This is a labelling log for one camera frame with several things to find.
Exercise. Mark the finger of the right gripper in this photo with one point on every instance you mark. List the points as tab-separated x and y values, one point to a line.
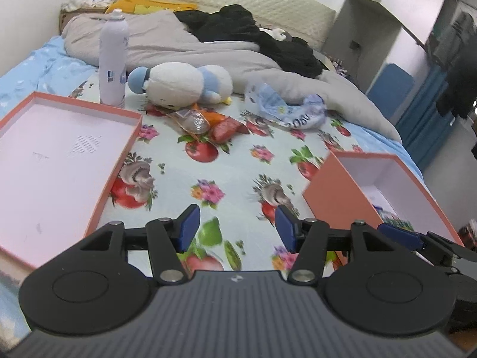
408	239

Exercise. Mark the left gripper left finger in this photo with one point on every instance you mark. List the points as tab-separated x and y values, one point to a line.
166	238

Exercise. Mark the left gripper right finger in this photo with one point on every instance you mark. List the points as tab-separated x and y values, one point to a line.
307	239

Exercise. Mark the orange clear snack pack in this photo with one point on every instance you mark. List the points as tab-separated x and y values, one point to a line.
197	122

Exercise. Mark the blue kimchi snack bag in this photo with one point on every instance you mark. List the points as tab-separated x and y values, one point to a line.
392	219

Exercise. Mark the red sausage snack pack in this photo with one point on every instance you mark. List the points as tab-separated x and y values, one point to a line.
226	129

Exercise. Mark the pink box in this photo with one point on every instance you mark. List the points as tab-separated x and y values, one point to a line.
352	186

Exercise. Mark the fruit pattern bed mat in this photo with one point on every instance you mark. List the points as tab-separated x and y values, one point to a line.
237	184

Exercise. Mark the blue curtain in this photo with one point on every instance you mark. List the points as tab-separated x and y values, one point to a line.
422	129

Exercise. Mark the crumpled blue white plastic bag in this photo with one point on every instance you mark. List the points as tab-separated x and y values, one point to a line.
262	100

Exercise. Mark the pink box lid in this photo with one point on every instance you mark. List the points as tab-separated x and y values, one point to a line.
59	159

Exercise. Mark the white blue plush toy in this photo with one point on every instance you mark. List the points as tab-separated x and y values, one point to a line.
175	85

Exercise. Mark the blue chair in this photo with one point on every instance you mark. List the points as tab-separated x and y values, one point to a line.
390	89

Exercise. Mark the hanging dark clothes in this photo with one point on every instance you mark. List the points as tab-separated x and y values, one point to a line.
456	55

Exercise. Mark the grey duvet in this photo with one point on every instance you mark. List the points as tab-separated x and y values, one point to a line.
160	37

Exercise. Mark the black white plush toy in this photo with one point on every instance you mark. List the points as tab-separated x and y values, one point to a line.
278	34

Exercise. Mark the light blue bed sheet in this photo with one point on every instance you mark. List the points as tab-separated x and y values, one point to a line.
48	69

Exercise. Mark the white spray bottle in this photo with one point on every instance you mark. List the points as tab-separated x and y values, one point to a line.
114	38

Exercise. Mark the black clothing pile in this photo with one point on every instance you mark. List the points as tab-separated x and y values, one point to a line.
235	23

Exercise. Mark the yellow pillow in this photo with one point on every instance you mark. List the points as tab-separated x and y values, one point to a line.
144	7

